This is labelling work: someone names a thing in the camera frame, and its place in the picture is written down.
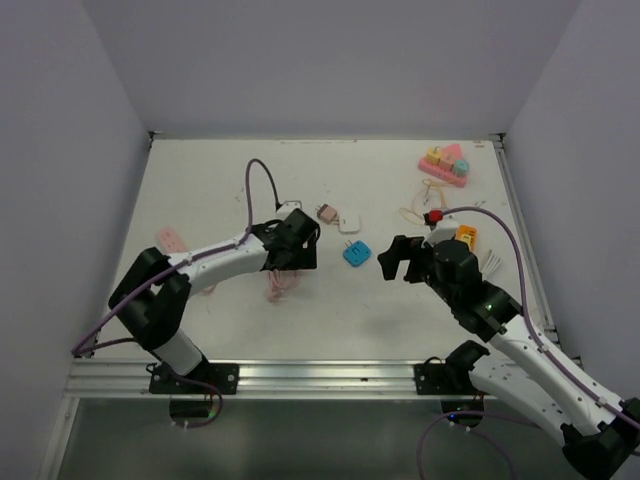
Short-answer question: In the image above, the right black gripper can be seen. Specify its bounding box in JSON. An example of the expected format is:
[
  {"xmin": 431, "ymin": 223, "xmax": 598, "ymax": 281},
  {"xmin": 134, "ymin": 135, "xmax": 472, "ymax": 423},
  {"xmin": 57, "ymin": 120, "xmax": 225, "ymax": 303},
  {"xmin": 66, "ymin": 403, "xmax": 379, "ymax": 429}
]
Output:
[{"xmin": 377, "ymin": 235, "xmax": 458, "ymax": 306}]

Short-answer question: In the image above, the blue plug adapter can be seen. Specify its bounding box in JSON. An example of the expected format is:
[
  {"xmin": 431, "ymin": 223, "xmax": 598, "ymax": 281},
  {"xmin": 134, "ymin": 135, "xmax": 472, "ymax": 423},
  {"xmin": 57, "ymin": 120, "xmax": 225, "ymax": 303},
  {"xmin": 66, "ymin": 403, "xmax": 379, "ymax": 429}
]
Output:
[{"xmin": 342, "ymin": 240, "xmax": 372, "ymax": 268}]

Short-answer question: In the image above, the pink power strip cord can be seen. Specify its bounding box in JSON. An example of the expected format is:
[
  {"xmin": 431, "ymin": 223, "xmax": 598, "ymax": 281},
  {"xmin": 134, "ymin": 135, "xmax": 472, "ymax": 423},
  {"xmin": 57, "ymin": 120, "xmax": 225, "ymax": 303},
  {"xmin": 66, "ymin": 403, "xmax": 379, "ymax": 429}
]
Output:
[{"xmin": 199, "ymin": 269, "xmax": 304, "ymax": 305}]

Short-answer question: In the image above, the brown USB charger plug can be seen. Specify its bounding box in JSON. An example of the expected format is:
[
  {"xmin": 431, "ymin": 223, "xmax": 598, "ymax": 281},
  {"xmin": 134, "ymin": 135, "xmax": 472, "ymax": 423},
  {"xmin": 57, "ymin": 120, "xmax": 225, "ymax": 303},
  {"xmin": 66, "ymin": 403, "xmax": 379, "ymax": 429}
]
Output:
[{"xmin": 316, "ymin": 203, "xmax": 339, "ymax": 225}]

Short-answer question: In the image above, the white plug adapter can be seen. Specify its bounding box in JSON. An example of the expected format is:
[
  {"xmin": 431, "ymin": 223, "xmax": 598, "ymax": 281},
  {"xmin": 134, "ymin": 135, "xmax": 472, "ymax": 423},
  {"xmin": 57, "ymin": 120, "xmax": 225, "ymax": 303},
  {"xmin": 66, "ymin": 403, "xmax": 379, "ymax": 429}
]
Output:
[{"xmin": 338, "ymin": 212, "xmax": 361, "ymax": 235}]

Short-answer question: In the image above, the orange USB charger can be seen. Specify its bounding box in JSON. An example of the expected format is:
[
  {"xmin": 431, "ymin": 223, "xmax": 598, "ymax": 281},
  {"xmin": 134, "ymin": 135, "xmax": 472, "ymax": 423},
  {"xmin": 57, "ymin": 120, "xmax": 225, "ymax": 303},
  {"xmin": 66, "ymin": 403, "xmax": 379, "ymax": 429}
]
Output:
[{"xmin": 455, "ymin": 225, "xmax": 478, "ymax": 251}]

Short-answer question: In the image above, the pink power strip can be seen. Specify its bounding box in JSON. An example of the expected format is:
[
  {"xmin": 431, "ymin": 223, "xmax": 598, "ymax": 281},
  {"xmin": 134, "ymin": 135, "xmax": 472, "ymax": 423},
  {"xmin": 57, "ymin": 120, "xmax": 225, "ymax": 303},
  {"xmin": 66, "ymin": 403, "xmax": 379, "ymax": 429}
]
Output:
[
  {"xmin": 418, "ymin": 157, "xmax": 468, "ymax": 188},
  {"xmin": 156, "ymin": 227, "xmax": 188, "ymax": 254}
]

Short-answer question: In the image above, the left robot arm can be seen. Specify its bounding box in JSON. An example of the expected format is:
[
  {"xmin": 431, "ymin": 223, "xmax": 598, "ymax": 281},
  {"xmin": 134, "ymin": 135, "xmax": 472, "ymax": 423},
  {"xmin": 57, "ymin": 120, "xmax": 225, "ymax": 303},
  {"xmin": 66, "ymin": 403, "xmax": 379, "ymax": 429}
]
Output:
[{"xmin": 108, "ymin": 209, "xmax": 321, "ymax": 393}]

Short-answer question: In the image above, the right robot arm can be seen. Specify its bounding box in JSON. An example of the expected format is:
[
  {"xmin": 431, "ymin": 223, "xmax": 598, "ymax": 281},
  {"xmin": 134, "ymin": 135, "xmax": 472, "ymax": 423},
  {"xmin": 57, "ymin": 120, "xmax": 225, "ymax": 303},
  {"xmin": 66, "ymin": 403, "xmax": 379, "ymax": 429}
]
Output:
[{"xmin": 378, "ymin": 235, "xmax": 639, "ymax": 479}]

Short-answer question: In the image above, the yellow cube plug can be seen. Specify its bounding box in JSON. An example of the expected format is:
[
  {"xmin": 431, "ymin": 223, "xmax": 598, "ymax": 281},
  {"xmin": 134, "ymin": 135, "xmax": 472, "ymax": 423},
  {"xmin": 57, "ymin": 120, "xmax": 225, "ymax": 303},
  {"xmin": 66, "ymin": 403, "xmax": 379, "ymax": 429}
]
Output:
[{"xmin": 425, "ymin": 146, "xmax": 442, "ymax": 165}]

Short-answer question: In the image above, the teal round plug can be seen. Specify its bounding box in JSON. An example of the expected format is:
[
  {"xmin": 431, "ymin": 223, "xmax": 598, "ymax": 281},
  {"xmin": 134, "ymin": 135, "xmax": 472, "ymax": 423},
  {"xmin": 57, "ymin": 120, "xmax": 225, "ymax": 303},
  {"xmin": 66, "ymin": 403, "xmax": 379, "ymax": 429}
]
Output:
[{"xmin": 452, "ymin": 158, "xmax": 470, "ymax": 178}]

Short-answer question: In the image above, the pink triangular plug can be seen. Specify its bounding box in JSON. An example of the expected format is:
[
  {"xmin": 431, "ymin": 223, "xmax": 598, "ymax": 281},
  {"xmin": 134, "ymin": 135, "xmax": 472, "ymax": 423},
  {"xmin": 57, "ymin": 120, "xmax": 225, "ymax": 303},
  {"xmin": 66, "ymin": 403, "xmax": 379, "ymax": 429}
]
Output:
[{"xmin": 441, "ymin": 143, "xmax": 464, "ymax": 160}]

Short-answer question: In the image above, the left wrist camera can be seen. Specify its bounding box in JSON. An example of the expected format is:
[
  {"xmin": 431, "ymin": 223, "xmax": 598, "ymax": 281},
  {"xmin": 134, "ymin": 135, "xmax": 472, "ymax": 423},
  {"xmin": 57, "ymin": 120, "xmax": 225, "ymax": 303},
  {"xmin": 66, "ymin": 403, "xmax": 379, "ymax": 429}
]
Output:
[{"xmin": 275, "ymin": 200, "xmax": 302, "ymax": 220}]

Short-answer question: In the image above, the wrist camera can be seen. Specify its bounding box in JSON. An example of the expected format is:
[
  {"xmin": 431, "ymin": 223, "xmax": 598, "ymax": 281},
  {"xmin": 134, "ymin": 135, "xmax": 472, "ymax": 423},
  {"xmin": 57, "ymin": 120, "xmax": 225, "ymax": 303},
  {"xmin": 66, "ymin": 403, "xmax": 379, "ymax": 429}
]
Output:
[
  {"xmin": 423, "ymin": 209, "xmax": 460, "ymax": 246},
  {"xmin": 275, "ymin": 200, "xmax": 302, "ymax": 220}
]

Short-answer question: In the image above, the yellow thin cable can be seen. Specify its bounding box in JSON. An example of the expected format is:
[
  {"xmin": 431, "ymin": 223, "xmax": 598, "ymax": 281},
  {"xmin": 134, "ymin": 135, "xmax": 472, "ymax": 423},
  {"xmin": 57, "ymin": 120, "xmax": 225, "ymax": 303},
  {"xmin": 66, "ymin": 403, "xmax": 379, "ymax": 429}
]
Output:
[{"xmin": 398, "ymin": 178, "xmax": 449, "ymax": 225}]

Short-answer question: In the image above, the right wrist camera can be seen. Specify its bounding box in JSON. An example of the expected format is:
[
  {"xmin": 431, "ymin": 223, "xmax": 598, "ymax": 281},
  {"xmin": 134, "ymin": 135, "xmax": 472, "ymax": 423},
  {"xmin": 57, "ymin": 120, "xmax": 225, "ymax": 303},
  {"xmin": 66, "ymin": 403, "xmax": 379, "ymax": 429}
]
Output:
[{"xmin": 423, "ymin": 209, "xmax": 460, "ymax": 246}]

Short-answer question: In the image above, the white charger cable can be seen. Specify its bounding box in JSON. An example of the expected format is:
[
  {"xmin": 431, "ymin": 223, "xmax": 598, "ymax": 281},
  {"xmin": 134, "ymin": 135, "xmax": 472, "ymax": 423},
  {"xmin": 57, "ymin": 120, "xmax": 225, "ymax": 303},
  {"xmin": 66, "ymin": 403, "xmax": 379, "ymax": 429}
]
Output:
[{"xmin": 480, "ymin": 249, "xmax": 505, "ymax": 276}]

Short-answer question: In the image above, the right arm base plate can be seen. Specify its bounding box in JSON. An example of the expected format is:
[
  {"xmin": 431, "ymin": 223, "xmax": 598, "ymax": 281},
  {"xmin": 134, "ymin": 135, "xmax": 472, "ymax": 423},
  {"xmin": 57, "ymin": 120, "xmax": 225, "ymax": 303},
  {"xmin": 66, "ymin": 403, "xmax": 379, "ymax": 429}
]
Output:
[{"xmin": 413, "ymin": 357, "xmax": 476, "ymax": 396}]

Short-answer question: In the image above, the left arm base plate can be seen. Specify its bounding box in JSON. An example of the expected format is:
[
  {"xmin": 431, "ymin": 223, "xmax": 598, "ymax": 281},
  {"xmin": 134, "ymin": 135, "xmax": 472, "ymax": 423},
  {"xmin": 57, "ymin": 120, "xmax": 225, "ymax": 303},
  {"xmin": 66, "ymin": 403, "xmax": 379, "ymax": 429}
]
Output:
[{"xmin": 145, "ymin": 362, "xmax": 240, "ymax": 395}]

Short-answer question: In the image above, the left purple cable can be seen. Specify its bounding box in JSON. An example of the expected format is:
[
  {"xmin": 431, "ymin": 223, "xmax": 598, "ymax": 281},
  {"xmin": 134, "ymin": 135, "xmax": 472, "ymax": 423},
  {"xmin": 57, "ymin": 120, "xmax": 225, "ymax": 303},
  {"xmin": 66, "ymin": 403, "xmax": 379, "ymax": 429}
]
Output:
[{"xmin": 72, "ymin": 158, "xmax": 281, "ymax": 357}]

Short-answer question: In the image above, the aluminium front rail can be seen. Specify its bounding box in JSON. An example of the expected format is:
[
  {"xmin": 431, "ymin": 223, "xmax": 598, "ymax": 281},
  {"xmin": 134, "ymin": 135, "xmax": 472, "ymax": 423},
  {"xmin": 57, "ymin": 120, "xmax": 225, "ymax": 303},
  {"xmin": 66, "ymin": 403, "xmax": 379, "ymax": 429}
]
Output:
[{"xmin": 63, "ymin": 357, "xmax": 594, "ymax": 401}]

